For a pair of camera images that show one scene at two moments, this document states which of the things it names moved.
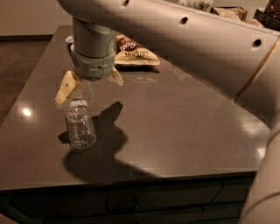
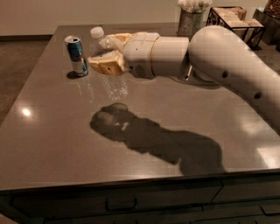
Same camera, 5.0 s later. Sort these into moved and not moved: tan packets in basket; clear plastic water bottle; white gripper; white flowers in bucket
Moved: white gripper; clear plastic water bottle
Not moved: tan packets in basket; white flowers in bucket
